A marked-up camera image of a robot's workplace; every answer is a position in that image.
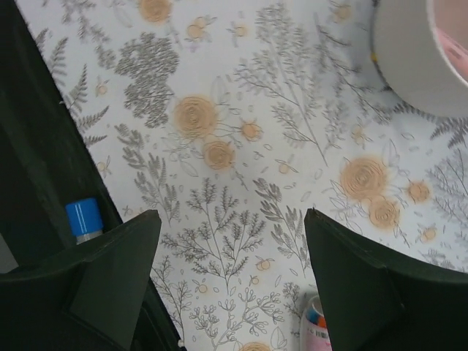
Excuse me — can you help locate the floral table mat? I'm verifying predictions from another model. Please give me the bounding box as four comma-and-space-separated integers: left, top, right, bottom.
18, 1, 467, 350

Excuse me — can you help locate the pink pencil case tube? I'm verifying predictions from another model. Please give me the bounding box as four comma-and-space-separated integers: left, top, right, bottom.
299, 293, 332, 351

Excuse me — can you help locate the blue and grey stubby marker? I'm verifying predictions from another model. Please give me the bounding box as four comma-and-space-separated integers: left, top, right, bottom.
65, 197, 104, 244

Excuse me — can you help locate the white round divided organizer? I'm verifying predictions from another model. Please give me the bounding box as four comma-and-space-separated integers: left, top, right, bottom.
371, 0, 467, 118

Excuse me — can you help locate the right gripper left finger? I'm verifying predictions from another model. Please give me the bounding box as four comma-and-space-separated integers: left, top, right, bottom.
1, 210, 161, 350

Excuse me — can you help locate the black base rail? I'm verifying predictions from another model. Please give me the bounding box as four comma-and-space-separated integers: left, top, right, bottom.
1, 1, 179, 350

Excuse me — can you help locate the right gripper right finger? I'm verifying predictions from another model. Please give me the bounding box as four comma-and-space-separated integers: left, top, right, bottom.
304, 208, 467, 351

